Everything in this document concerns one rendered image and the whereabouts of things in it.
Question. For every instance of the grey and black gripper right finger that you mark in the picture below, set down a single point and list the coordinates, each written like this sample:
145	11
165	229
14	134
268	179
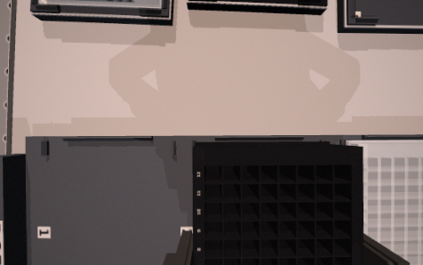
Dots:
376	254

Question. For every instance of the black deep-well block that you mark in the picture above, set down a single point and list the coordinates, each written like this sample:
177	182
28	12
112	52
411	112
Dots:
292	169

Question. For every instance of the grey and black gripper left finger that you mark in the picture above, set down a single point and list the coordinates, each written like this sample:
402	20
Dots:
184	254

